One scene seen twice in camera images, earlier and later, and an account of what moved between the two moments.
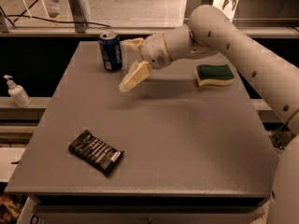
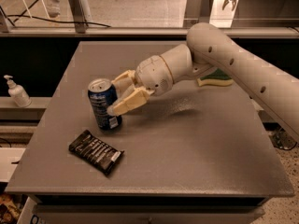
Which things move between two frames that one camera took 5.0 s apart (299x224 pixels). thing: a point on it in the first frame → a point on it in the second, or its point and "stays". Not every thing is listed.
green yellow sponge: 220,75 stays
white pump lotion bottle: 18,93 stays
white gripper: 154,50 → 153,74
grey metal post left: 78,11 stays
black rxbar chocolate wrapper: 95,151 stays
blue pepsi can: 111,50 → 103,94
